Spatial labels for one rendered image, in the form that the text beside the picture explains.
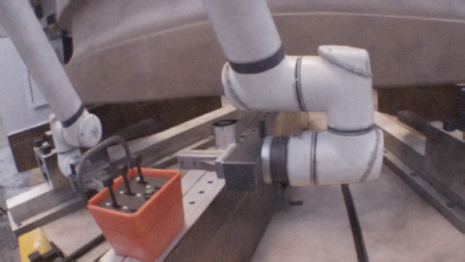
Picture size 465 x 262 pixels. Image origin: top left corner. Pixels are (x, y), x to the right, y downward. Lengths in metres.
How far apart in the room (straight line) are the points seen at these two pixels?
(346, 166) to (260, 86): 0.17
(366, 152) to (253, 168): 0.18
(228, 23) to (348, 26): 0.68
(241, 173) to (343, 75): 0.21
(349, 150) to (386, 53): 0.67
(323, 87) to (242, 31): 0.13
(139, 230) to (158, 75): 0.79
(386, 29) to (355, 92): 0.67
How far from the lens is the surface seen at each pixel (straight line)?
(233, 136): 1.04
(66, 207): 1.79
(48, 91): 0.78
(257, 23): 0.44
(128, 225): 0.55
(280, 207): 0.56
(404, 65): 1.14
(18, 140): 2.92
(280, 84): 0.48
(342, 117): 0.47
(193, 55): 1.14
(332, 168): 0.49
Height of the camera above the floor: 1.06
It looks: 17 degrees down
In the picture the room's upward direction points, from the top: 8 degrees counter-clockwise
